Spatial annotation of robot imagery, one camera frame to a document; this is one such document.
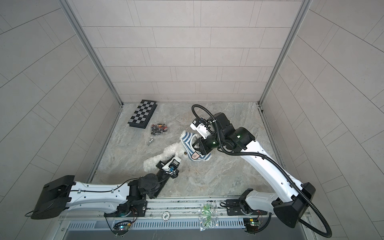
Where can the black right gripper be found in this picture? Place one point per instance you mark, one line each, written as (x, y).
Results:
(203, 148)

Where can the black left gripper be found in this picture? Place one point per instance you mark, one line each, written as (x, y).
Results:
(159, 165)

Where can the white teddy bear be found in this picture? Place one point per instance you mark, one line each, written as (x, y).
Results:
(176, 149)

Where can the blue white striped shirt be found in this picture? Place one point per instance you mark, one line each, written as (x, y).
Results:
(189, 142)

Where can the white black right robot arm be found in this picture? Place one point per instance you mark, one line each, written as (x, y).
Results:
(292, 197)

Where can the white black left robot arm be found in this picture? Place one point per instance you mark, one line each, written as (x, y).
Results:
(128, 199)

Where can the clear bag of toy bricks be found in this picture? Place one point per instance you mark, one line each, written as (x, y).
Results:
(158, 129)

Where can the clear bag of green parts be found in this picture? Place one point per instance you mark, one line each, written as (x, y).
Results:
(208, 217)

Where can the folded black white chessboard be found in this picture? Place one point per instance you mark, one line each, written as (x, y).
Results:
(142, 114)

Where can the left green circuit board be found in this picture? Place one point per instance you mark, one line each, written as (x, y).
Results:
(122, 227)

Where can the green circuit board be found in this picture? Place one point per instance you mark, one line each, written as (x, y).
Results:
(122, 227)
(251, 225)

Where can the right green circuit board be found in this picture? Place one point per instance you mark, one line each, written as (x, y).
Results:
(251, 225)

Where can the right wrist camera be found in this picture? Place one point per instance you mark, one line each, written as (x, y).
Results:
(198, 126)

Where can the aluminium corner post right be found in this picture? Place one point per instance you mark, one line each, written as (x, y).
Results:
(286, 47)

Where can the aluminium corner post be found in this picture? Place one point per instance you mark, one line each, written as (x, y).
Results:
(286, 47)
(70, 15)

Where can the aluminium corner post left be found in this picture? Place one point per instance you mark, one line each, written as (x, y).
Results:
(70, 15)

